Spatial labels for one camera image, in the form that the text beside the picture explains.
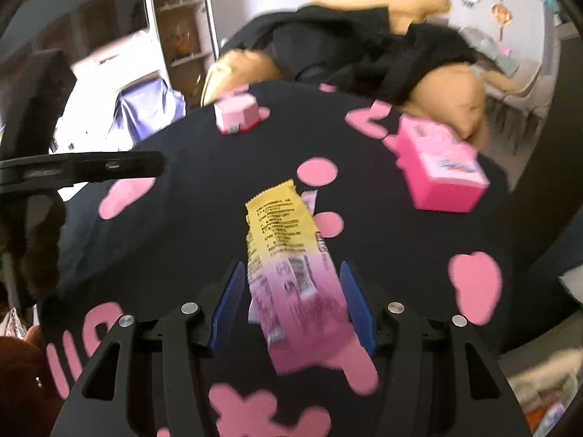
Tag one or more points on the black jacket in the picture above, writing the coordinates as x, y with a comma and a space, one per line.
346, 45

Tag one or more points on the yellow pink packet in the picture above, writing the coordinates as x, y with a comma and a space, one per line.
291, 255

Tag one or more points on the person's left hand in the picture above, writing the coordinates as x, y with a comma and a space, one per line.
43, 246

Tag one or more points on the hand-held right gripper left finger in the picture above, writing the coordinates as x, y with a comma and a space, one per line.
227, 300

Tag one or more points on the blue fabric cover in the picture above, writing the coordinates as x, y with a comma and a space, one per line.
546, 191

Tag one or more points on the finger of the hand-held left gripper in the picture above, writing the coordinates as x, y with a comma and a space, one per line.
127, 166

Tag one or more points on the red hanging ornament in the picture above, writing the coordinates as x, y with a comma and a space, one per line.
501, 11

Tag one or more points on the white shelf unit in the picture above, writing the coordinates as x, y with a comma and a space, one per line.
182, 22

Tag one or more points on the grey dining chair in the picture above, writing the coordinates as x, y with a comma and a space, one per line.
519, 95

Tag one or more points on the television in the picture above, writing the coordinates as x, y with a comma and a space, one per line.
104, 18

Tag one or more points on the beige blanket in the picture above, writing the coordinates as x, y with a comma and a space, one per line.
574, 282

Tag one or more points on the yellow plastic bag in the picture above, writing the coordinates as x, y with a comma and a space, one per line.
546, 373

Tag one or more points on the small pink cup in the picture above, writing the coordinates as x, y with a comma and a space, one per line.
237, 114

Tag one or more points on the pink box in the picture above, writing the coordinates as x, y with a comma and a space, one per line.
437, 177

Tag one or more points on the dining table with cloth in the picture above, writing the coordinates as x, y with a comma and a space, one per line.
492, 50

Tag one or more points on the purple plastic bag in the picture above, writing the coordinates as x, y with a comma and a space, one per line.
145, 109

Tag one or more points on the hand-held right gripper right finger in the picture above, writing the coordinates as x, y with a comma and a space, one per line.
357, 309

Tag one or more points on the black cloth with pink print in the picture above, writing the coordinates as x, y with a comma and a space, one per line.
205, 218

